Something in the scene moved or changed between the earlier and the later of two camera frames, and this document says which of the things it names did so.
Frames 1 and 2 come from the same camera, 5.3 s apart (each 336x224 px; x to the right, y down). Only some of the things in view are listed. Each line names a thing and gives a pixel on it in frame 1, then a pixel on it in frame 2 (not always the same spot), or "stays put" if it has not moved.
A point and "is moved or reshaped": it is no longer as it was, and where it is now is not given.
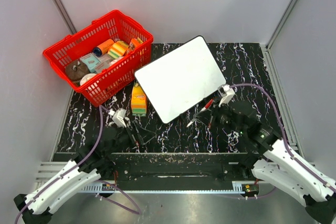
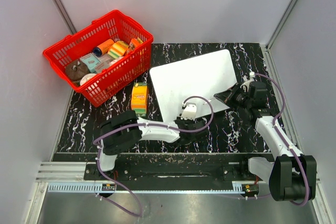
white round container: x=86 y=77 stays put
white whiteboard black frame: x=177 y=80 is moved or reshaped
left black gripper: x=139 y=135 -> x=187 y=121
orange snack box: x=133 y=44 stays put
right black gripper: x=208 y=116 -> x=227 y=97
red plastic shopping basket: x=103 y=57 stays put
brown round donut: x=75 y=69 stays put
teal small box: x=91 y=61 stays put
